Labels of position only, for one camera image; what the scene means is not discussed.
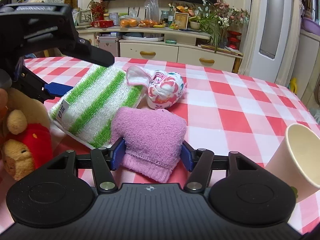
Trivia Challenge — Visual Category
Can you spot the pink knitted sock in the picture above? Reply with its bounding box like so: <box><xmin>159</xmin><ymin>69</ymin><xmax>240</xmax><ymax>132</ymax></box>
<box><xmin>111</xmin><ymin>107</ymin><xmax>187</xmax><ymax>183</ymax></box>

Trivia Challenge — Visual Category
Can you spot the brown teddy bear red shirt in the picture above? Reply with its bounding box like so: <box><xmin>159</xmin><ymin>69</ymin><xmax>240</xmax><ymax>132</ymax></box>
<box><xmin>1</xmin><ymin>88</ymin><xmax>54</xmax><ymax>181</ymax></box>

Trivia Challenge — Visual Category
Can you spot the person's left hand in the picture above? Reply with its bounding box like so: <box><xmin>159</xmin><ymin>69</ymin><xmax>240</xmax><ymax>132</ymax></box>
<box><xmin>0</xmin><ymin>87</ymin><xmax>9</xmax><ymax>181</ymax></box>

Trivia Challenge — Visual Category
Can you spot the pink storage box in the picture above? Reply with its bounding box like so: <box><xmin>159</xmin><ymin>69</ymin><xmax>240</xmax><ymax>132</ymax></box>
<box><xmin>98</xmin><ymin>36</ymin><xmax>119</xmax><ymax>57</ymax></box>

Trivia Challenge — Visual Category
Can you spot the red gift box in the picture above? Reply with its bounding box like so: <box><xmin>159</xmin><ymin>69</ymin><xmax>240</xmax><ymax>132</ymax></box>
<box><xmin>91</xmin><ymin>20</ymin><xmax>114</xmax><ymax>28</ymax></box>

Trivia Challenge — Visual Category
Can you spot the green white striped cloth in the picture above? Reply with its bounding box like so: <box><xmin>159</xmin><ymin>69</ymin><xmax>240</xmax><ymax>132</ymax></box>
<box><xmin>49</xmin><ymin>62</ymin><xmax>145</xmax><ymax>149</ymax></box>

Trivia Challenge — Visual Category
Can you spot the bag of oranges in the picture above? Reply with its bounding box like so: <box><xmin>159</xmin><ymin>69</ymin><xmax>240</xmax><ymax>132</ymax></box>
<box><xmin>119</xmin><ymin>18</ymin><xmax>139</xmax><ymax>28</ymax></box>

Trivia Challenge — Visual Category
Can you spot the floral fabric ball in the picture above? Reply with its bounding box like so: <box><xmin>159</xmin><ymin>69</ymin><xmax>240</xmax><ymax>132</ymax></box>
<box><xmin>126</xmin><ymin>66</ymin><xmax>187</xmax><ymax>109</ymax></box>

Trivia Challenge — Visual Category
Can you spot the clear plastic bag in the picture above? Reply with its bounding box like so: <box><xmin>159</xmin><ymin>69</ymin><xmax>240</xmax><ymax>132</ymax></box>
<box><xmin>144</xmin><ymin>0</ymin><xmax>160</xmax><ymax>23</ymax></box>

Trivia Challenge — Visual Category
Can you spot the cream tv cabinet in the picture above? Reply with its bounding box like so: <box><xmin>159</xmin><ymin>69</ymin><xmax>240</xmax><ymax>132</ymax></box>
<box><xmin>78</xmin><ymin>27</ymin><xmax>243</xmax><ymax>73</ymax></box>

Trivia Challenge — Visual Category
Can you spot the white paper cup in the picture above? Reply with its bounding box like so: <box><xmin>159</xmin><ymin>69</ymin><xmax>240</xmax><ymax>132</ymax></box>
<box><xmin>265</xmin><ymin>124</ymin><xmax>320</xmax><ymax>202</ymax></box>

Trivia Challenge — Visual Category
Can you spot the framed picture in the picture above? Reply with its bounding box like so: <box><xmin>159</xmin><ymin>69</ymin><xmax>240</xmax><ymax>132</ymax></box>
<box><xmin>174</xmin><ymin>12</ymin><xmax>189</xmax><ymax>29</ymax></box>

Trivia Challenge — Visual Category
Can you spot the red vase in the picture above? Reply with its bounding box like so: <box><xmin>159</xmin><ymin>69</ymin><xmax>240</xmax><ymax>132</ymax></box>
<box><xmin>227</xmin><ymin>30</ymin><xmax>242</xmax><ymax>50</ymax></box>

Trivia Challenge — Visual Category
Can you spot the potted flower plant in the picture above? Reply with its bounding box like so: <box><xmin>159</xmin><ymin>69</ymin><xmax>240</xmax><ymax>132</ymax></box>
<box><xmin>196</xmin><ymin>0</ymin><xmax>250</xmax><ymax>51</ymax></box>

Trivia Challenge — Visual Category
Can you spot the white standing air conditioner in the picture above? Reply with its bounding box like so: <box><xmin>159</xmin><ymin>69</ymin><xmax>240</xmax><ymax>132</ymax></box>
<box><xmin>238</xmin><ymin>0</ymin><xmax>302</xmax><ymax>86</ymax></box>

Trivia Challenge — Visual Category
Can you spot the purple plastic basin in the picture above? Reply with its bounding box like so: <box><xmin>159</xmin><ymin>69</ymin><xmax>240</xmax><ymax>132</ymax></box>
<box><xmin>302</xmin><ymin>17</ymin><xmax>320</xmax><ymax>36</ymax></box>

